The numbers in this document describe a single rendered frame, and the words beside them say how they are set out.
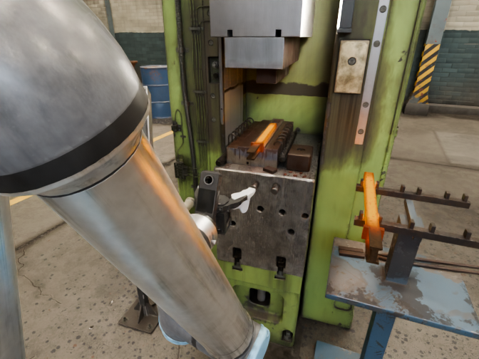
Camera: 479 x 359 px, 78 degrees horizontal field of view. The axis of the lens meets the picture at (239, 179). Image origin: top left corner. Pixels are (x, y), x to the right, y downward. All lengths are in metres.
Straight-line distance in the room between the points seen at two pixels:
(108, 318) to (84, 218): 1.68
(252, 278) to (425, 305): 0.67
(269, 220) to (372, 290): 0.42
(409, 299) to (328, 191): 0.50
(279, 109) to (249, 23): 0.61
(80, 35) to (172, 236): 0.16
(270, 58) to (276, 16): 0.12
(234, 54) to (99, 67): 0.92
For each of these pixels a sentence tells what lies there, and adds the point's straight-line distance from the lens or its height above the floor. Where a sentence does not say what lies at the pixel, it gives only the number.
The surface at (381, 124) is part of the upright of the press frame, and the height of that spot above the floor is 1.08.
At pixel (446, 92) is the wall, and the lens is 7.16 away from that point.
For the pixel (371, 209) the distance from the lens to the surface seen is 0.88.
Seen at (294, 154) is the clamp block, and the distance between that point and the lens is 1.11.
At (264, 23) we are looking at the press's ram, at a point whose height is 1.40.
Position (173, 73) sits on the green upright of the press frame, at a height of 1.23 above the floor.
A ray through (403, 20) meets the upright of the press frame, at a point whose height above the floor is 1.41.
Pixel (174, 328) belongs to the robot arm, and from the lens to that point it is 0.64.
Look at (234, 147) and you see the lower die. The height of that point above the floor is 0.98.
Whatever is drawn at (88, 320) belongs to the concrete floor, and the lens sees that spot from 1.94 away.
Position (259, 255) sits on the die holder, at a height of 0.54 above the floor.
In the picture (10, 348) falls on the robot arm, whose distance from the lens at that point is 0.41.
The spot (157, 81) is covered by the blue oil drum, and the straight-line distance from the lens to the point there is 5.67.
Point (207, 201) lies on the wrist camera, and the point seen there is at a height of 1.03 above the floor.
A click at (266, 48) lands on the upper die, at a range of 1.05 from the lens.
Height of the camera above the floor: 1.37
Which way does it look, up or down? 26 degrees down
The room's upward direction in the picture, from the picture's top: straight up
